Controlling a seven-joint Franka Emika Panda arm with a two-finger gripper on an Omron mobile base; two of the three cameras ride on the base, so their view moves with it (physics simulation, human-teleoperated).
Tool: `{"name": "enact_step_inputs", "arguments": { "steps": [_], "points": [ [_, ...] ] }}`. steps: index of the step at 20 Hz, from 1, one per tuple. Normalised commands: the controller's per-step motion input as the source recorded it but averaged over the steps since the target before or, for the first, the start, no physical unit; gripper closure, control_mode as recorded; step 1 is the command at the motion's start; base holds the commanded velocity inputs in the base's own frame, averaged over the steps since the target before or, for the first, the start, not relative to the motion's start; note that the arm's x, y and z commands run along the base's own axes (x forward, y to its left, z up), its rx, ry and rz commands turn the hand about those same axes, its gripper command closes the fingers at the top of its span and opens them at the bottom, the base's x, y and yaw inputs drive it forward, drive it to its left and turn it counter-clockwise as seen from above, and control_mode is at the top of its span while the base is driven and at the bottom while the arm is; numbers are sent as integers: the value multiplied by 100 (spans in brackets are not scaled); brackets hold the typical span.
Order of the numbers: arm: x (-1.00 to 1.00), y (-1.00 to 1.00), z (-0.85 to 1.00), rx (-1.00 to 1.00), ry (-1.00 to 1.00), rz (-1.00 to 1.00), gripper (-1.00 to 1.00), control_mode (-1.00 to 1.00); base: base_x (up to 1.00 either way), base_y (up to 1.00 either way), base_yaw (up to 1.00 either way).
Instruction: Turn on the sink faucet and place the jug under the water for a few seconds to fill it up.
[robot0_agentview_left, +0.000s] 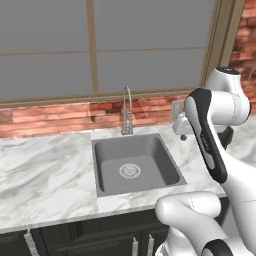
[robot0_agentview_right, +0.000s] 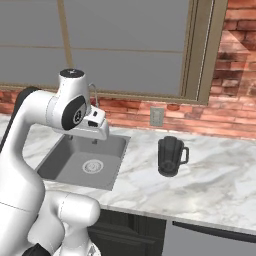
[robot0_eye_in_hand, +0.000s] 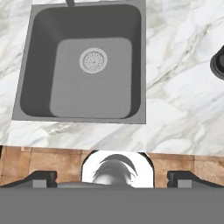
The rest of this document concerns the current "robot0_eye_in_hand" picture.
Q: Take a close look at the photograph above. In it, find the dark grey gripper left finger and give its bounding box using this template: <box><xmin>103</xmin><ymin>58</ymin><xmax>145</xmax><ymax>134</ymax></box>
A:
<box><xmin>0</xmin><ymin>171</ymin><xmax>59</xmax><ymax>189</ymax></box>

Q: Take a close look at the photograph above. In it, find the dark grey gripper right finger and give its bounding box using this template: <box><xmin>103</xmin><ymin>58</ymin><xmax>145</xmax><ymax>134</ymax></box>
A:
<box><xmin>166</xmin><ymin>171</ymin><xmax>224</xmax><ymax>189</ymax></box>

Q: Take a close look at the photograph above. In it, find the grey kitchen sink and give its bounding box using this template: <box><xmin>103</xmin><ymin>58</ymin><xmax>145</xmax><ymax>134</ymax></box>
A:
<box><xmin>11</xmin><ymin>0</ymin><xmax>147</xmax><ymax>125</ymax></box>

